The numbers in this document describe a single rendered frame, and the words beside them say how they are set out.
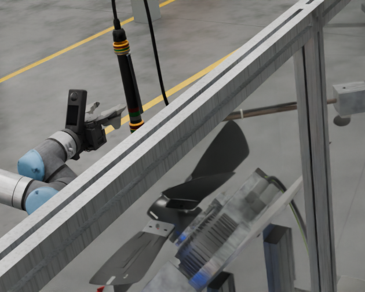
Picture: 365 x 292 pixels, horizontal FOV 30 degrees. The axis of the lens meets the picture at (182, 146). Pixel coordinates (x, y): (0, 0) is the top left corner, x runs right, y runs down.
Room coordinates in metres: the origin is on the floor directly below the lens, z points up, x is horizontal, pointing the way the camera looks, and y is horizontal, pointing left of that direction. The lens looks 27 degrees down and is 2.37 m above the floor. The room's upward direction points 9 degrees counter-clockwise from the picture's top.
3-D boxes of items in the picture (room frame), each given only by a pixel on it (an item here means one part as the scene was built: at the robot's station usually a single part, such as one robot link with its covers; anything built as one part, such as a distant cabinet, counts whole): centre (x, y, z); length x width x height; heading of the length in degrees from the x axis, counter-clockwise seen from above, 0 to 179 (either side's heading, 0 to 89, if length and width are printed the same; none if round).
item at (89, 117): (1.64, 0.26, 1.62); 0.12 x 0.08 x 0.09; 145
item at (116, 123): (1.70, 0.17, 1.62); 0.09 x 0.03 x 0.06; 124
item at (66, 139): (1.57, 0.30, 1.62); 0.08 x 0.05 x 0.08; 55
